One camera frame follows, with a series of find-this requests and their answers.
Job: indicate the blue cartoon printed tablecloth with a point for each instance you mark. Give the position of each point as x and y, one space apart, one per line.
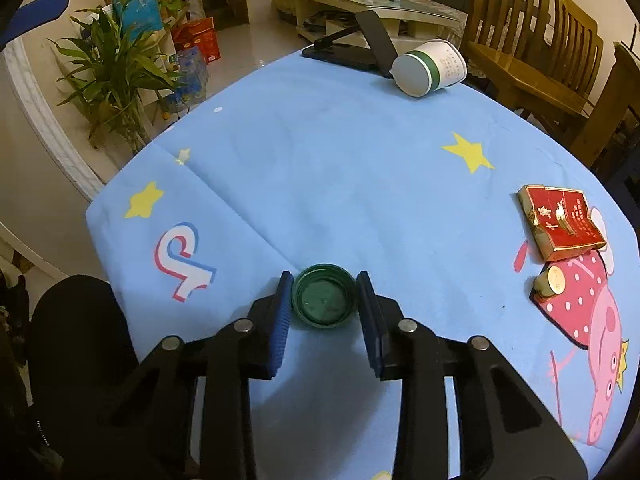
350 185

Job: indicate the red gift box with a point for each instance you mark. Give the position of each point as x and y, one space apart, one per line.
202 35

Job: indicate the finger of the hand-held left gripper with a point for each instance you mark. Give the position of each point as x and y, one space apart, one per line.
40 10

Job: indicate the green bottle cap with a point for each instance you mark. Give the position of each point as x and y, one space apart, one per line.
325 300

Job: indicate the blue gift box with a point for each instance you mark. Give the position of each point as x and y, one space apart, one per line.
140 7

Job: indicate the wooden slat-back chair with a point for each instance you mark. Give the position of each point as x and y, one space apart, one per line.
520 70
580 35

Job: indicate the red cigarette box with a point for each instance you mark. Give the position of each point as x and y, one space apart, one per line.
560 220

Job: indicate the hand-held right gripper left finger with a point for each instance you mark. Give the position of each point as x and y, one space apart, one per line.
280 330

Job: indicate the long-leaf bamboo plant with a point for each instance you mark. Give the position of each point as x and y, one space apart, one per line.
115 75

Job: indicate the small gold cap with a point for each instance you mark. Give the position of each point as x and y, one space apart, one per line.
550 282

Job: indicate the white glass-top coffee table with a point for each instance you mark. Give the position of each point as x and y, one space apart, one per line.
330 10

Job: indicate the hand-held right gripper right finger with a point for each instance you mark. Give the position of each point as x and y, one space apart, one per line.
367 330

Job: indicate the white paper cup green band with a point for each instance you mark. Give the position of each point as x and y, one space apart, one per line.
440 67

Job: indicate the black folding phone stand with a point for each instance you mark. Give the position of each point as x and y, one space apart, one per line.
377 35

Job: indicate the blue wrapped bottle pack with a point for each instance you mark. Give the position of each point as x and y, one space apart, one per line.
192 72

